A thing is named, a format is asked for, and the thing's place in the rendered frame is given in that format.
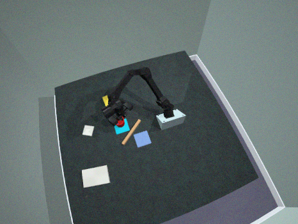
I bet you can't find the tan curved wooden bar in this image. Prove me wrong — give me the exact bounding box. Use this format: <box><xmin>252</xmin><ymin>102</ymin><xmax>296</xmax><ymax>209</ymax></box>
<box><xmin>122</xmin><ymin>119</ymin><xmax>141</xmax><ymax>145</ymax></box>

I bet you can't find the red cup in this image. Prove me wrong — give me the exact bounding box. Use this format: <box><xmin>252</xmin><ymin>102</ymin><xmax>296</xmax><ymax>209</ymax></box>
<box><xmin>117</xmin><ymin>117</ymin><xmax>125</xmax><ymax>128</ymax></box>

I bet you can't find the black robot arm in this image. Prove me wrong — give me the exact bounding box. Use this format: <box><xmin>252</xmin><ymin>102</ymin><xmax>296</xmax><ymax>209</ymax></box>
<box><xmin>102</xmin><ymin>67</ymin><xmax>174</xmax><ymax>118</ymax></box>

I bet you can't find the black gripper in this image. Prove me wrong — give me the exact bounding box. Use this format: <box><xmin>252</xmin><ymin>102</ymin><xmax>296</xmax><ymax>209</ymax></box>
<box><xmin>108</xmin><ymin>102</ymin><xmax>133</xmax><ymax>126</ymax></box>

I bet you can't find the yellow rectangular block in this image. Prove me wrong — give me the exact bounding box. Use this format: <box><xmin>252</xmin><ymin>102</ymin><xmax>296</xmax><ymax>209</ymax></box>
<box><xmin>103</xmin><ymin>96</ymin><xmax>108</xmax><ymax>106</ymax></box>

